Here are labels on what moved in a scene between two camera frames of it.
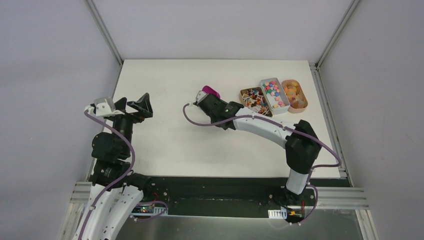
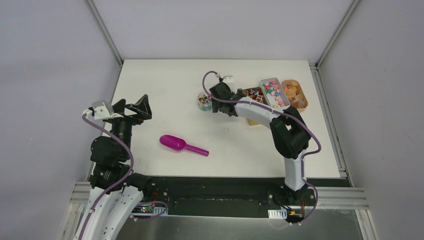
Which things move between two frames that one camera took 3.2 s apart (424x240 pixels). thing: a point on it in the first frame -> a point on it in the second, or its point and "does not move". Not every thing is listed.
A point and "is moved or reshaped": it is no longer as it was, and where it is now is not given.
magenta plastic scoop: (208, 90) is moved or reshaped
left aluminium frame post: (101, 25) does not move
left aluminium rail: (81, 192) does not move
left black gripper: (129, 110) does not move
